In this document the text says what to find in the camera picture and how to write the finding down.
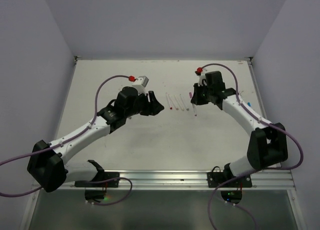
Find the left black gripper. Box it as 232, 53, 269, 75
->
125, 91, 164, 118

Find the white pen magenta tip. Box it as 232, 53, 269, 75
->
192, 104, 198, 116

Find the white pen grey tip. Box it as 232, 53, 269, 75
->
179, 94, 190, 111

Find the white pen red tip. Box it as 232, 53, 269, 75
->
165, 93, 173, 110

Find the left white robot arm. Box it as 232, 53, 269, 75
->
27, 87, 164, 193

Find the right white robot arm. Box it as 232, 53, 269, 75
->
191, 68, 288, 187

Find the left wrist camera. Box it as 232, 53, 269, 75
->
132, 76, 149, 95

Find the aluminium front rail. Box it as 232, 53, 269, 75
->
43, 168, 295, 193

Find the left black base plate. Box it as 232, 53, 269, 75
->
74, 172, 121, 188

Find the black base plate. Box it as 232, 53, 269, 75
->
74, 172, 121, 188
206, 172, 253, 188

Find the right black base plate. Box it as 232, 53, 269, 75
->
206, 172, 253, 188

